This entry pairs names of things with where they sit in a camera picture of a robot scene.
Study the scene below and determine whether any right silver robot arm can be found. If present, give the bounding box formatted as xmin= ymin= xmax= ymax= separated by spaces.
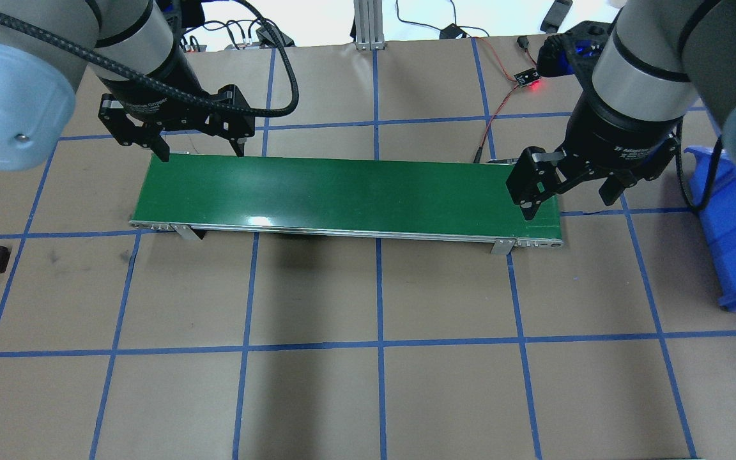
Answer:
xmin=506 ymin=1 xmax=736 ymax=220

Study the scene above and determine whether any red-lit sensor module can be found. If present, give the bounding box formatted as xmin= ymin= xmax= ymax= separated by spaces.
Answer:
xmin=513 ymin=68 xmax=542 ymax=90

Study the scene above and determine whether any blue plastic bin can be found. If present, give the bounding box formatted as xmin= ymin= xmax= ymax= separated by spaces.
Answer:
xmin=684 ymin=146 xmax=736 ymax=315

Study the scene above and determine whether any black power adapter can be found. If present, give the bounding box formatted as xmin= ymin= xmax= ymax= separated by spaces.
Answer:
xmin=439 ymin=23 xmax=468 ymax=39

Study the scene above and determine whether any aluminium frame post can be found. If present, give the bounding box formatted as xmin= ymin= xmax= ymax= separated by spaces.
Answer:
xmin=353 ymin=0 xmax=387 ymax=52

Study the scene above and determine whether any red black sensor wire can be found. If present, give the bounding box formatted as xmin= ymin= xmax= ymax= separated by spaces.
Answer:
xmin=472 ymin=35 xmax=538 ymax=164

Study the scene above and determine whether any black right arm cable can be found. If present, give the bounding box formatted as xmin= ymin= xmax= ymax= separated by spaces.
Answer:
xmin=673 ymin=118 xmax=724 ymax=213

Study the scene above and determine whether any green conveyor belt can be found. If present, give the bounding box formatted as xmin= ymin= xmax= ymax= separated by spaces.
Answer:
xmin=129 ymin=154 xmax=564 ymax=252

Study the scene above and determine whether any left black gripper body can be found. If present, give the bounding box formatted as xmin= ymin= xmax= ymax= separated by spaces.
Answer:
xmin=98 ymin=62 xmax=218 ymax=136

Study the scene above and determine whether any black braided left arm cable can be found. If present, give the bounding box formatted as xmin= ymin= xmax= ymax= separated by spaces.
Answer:
xmin=0 ymin=0 xmax=300 ymax=118

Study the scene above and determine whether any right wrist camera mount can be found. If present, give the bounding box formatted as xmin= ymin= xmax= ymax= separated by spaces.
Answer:
xmin=535 ymin=20 xmax=615 ymax=78

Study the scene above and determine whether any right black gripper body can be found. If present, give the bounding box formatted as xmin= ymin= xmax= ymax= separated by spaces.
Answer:
xmin=560 ymin=96 xmax=680 ymax=181

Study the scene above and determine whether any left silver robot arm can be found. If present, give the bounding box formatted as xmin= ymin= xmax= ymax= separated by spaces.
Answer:
xmin=0 ymin=1 xmax=255 ymax=171

